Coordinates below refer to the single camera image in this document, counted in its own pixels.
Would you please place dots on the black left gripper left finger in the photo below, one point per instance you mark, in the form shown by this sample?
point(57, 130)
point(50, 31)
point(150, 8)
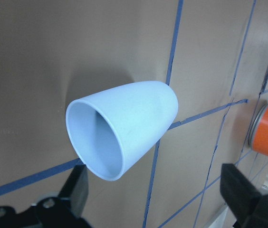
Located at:
point(61, 211)

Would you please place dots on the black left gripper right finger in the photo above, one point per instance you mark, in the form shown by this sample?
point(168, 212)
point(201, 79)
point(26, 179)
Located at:
point(248, 205)

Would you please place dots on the light blue plastic cup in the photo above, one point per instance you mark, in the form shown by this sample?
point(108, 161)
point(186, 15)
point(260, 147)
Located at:
point(113, 129)

